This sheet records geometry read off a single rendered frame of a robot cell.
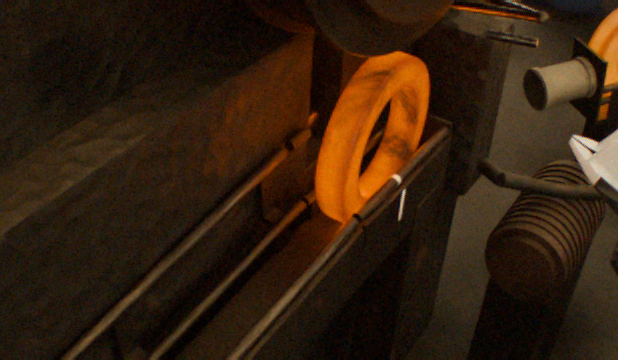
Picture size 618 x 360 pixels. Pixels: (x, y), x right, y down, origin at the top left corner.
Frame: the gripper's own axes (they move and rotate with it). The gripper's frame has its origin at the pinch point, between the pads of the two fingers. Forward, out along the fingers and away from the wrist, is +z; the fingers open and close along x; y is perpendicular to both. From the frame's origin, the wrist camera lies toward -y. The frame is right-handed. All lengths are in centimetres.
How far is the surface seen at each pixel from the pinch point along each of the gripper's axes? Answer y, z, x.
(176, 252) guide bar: -7.8, 22.2, 37.3
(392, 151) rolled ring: -9.0, 16.1, 8.1
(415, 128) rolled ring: -6.0, 15.5, 6.3
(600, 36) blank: -2.1, 6.1, -31.0
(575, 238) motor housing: -22.0, -7.5, -16.0
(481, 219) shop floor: -79, 7, -74
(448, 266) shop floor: -79, 6, -55
